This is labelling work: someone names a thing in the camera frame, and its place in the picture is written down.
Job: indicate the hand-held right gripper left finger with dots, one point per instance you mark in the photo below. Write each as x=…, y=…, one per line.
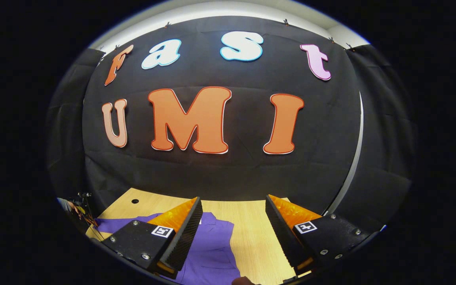
x=184, y=237

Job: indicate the purple short-sleeved shirt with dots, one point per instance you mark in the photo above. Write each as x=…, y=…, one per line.
x=212, y=253

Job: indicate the white vertical pole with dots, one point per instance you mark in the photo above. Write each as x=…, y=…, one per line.
x=360, y=134

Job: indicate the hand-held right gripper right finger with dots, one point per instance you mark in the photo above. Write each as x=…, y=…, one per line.
x=281, y=233

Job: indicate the black backdrop cloth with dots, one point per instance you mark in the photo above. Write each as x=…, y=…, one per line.
x=228, y=170

